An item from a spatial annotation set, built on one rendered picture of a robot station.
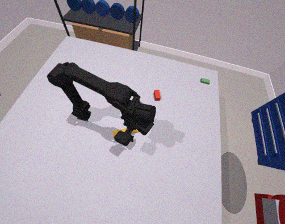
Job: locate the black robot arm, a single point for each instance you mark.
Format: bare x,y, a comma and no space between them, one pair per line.
115,93

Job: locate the small green block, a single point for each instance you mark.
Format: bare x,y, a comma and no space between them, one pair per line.
205,81

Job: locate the red rectangular block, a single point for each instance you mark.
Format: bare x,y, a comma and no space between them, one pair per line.
157,96

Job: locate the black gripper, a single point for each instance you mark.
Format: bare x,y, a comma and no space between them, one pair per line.
125,138

